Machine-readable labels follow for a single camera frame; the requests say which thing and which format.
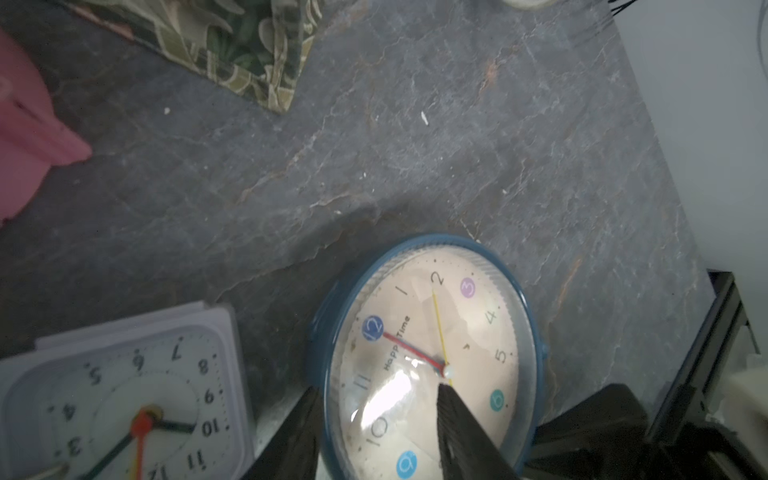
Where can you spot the cream canvas tote bag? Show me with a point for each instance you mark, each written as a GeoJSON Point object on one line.
{"type": "Point", "coordinates": [254, 48]}

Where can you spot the pink round alarm clock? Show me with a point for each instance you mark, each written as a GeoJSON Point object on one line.
{"type": "Point", "coordinates": [33, 140]}

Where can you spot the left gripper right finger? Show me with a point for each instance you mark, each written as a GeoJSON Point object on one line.
{"type": "Point", "coordinates": [466, 451]}

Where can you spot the blue beige round clock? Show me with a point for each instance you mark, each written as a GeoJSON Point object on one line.
{"type": "Point", "coordinates": [431, 310]}

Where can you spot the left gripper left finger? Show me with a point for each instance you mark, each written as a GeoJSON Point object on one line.
{"type": "Point", "coordinates": [293, 452]}

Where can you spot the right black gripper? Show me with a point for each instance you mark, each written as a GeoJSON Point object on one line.
{"type": "Point", "coordinates": [609, 436]}

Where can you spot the small white square clock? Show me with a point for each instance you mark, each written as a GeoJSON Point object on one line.
{"type": "Point", "coordinates": [156, 396]}

